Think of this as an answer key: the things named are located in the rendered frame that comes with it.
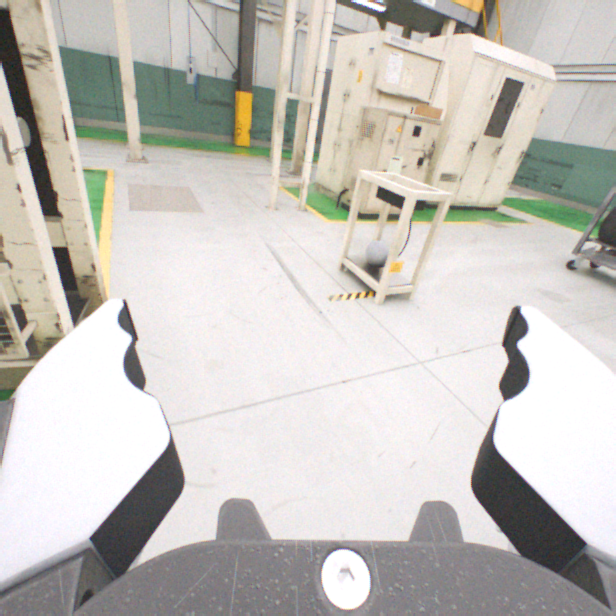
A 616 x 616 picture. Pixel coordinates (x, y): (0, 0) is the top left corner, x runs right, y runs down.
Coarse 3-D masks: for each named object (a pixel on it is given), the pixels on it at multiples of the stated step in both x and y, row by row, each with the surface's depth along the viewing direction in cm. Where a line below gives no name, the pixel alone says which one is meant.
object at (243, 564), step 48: (240, 528) 5; (432, 528) 5; (144, 576) 4; (192, 576) 4; (240, 576) 4; (288, 576) 4; (336, 576) 4; (384, 576) 4; (432, 576) 4; (480, 576) 4; (528, 576) 4
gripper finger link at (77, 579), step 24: (0, 408) 7; (0, 432) 6; (0, 456) 6; (48, 576) 4; (72, 576) 4; (96, 576) 5; (0, 600) 4; (24, 600) 4; (48, 600) 4; (72, 600) 4
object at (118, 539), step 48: (96, 336) 9; (48, 384) 7; (96, 384) 7; (144, 384) 9; (48, 432) 6; (96, 432) 6; (144, 432) 6; (0, 480) 5; (48, 480) 5; (96, 480) 5; (144, 480) 5; (0, 528) 5; (48, 528) 5; (96, 528) 5; (144, 528) 6; (0, 576) 4
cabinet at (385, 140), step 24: (360, 120) 401; (384, 120) 364; (408, 120) 376; (432, 120) 389; (360, 144) 406; (384, 144) 379; (408, 144) 393; (432, 144) 407; (360, 168) 411; (384, 168) 396; (408, 168) 412; (360, 216) 424
